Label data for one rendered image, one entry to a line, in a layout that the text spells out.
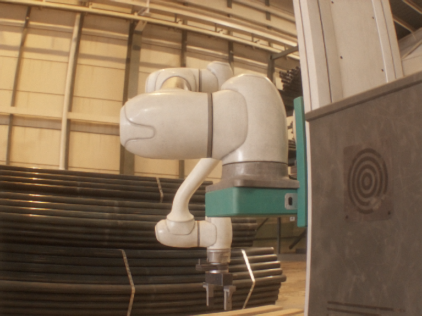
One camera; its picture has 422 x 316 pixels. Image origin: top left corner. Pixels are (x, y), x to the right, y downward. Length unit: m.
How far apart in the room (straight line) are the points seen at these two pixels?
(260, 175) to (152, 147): 0.25
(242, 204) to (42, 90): 9.72
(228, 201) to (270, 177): 0.11
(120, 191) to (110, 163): 7.38
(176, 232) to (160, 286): 1.11
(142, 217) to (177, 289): 0.51
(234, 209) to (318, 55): 0.40
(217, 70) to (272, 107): 0.64
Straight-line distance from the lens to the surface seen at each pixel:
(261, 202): 1.03
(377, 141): 0.72
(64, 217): 2.78
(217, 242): 1.80
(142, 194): 3.48
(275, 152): 1.07
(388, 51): 1.28
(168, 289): 2.88
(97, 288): 2.69
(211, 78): 1.68
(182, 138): 1.06
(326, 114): 0.83
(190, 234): 1.79
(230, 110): 1.06
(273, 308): 2.47
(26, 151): 10.22
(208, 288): 1.92
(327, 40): 1.12
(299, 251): 12.07
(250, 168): 1.05
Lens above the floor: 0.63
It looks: 8 degrees up
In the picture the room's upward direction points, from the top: straight up
